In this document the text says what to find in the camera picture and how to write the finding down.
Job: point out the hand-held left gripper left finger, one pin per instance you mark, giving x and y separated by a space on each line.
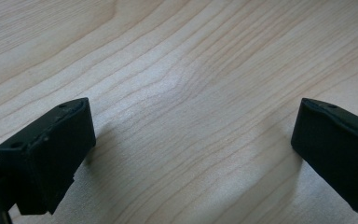
46 149

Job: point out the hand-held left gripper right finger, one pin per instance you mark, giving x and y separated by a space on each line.
338 149

